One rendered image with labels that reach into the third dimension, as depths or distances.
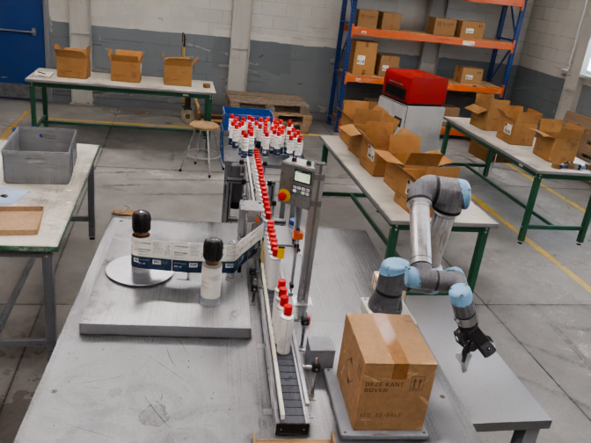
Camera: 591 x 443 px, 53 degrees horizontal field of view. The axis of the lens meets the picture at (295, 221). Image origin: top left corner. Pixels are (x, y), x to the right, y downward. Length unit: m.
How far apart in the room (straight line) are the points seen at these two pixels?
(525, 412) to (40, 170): 3.12
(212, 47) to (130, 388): 8.12
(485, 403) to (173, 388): 1.14
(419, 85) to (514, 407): 5.89
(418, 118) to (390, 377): 6.20
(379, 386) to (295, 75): 8.47
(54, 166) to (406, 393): 2.82
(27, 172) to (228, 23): 6.25
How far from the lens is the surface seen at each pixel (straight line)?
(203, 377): 2.27
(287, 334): 2.27
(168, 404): 2.16
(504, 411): 2.41
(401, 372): 1.99
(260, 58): 10.01
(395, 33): 9.59
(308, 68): 10.17
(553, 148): 6.47
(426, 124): 8.07
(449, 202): 2.37
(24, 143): 4.73
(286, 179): 2.59
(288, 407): 2.09
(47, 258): 3.39
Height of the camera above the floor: 2.21
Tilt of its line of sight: 22 degrees down
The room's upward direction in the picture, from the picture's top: 7 degrees clockwise
